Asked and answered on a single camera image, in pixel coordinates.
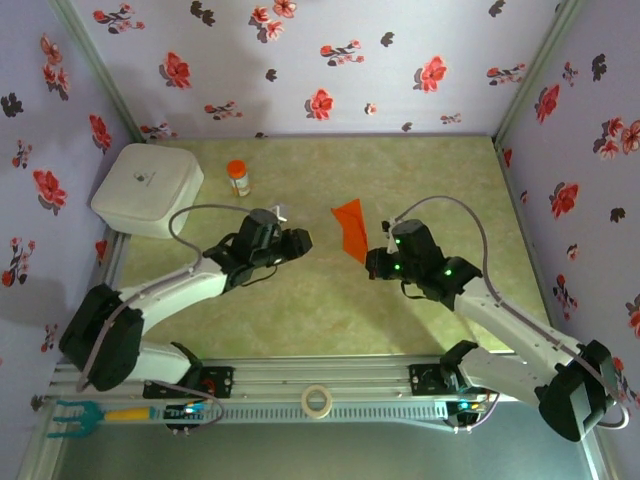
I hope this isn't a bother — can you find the orange square paper sheet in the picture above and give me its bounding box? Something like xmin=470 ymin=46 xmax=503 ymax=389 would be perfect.
xmin=330 ymin=198 xmax=370 ymax=265

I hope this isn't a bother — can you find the white square lidded container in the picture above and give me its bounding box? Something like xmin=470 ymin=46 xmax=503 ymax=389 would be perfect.
xmin=90 ymin=142 xmax=205 ymax=240

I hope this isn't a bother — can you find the orange-capped pill bottle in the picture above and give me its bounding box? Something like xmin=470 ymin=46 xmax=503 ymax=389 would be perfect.
xmin=226 ymin=159 xmax=252 ymax=198

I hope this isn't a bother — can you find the beige tape roll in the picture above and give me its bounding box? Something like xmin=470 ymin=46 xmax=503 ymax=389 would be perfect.
xmin=300 ymin=384 xmax=334 ymax=420

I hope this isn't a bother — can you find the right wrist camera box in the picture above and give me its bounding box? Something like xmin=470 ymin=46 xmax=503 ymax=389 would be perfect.
xmin=381 ymin=218 xmax=402 ymax=251

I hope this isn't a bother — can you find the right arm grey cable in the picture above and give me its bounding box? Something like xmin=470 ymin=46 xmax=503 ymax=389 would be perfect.
xmin=394 ymin=195 xmax=631 ymax=434

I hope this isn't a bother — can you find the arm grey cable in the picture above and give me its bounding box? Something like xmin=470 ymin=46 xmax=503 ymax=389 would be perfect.
xmin=74 ymin=203 xmax=251 ymax=429
xmin=394 ymin=195 xmax=631 ymax=434

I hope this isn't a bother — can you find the left arm grey cable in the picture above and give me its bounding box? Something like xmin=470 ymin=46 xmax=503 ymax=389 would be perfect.
xmin=74 ymin=203 xmax=251 ymax=429

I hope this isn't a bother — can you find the aluminium front rail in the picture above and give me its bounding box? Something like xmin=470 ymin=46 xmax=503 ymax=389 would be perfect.
xmin=49 ymin=355 xmax=596 ymax=404

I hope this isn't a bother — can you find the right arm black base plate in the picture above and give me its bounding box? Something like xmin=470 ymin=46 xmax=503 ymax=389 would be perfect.
xmin=408 ymin=363 xmax=500 ymax=396

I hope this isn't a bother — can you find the grey slotted cable duct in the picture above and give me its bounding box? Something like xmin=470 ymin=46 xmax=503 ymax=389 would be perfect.
xmin=219 ymin=403 xmax=449 ymax=425

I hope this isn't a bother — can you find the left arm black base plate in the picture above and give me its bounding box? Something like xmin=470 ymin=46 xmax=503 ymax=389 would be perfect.
xmin=143 ymin=366 xmax=235 ymax=400

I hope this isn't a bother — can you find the aluminium corner post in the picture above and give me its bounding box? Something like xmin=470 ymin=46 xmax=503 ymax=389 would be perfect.
xmin=492 ymin=0 xmax=587 ymax=147
xmin=47 ymin=0 xmax=146 ymax=144

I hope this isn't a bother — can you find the teal rake with yellow handle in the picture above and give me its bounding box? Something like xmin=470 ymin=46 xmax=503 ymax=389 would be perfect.
xmin=47 ymin=399 xmax=154 ymax=440

